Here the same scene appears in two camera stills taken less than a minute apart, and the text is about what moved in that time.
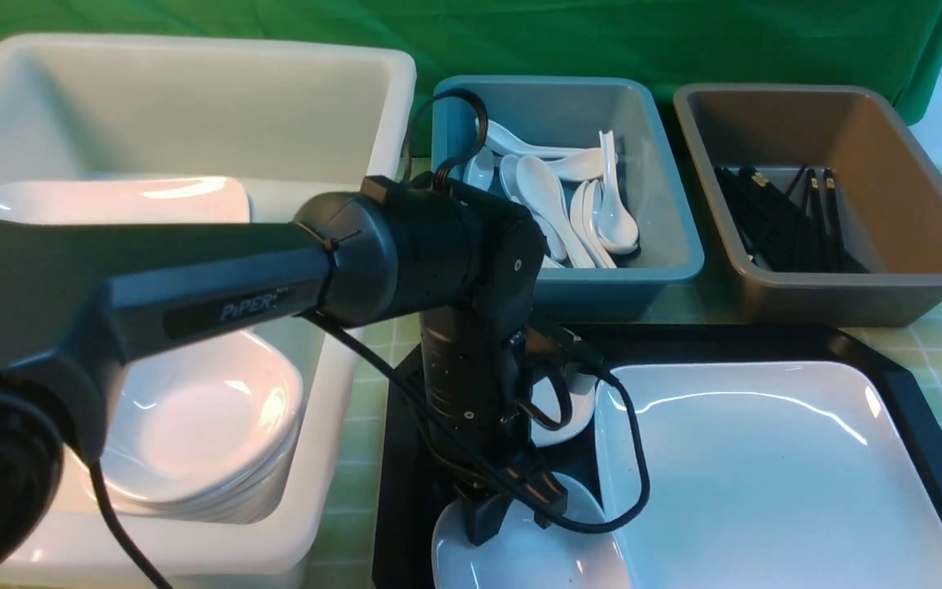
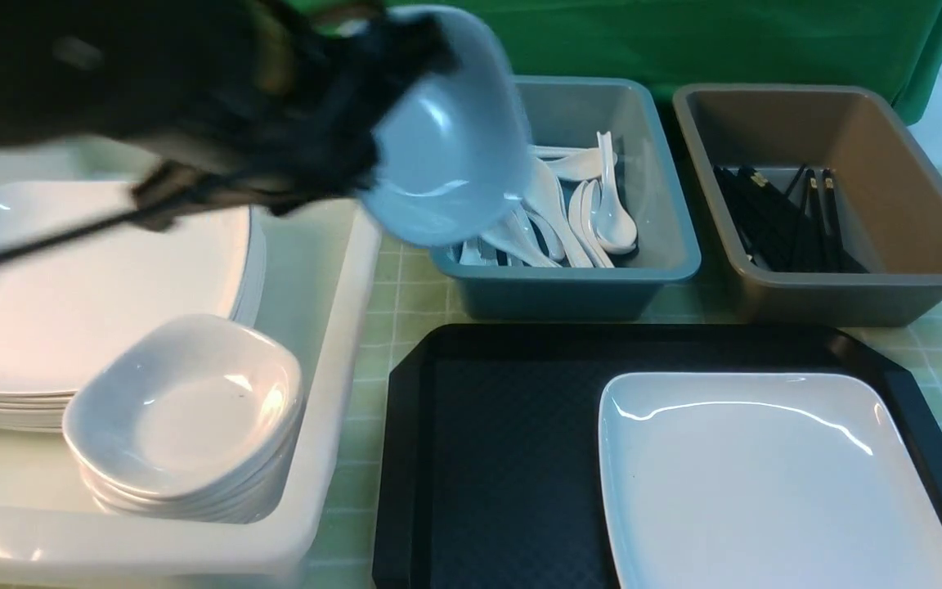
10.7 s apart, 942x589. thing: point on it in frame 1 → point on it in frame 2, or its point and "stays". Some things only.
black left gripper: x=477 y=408 → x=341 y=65
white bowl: x=545 y=401 → x=454 y=150
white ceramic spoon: x=613 y=226 stays
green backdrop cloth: x=891 y=49 stays
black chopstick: x=814 y=256 stays
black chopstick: x=835 y=256 stays
